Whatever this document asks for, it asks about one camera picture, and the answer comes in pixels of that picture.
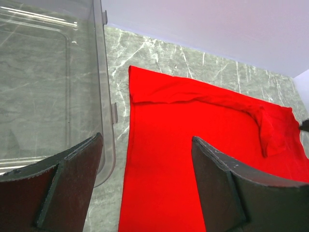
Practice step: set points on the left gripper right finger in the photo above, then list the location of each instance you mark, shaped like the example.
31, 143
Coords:
235, 197

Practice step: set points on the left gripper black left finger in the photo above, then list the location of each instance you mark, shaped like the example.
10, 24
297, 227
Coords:
52, 195

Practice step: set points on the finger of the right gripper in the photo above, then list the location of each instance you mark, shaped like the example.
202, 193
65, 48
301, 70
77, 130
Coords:
304, 126

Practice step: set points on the red t shirt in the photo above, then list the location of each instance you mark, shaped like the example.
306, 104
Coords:
160, 191

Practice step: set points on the clear plastic bin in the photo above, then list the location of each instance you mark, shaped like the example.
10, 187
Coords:
54, 84

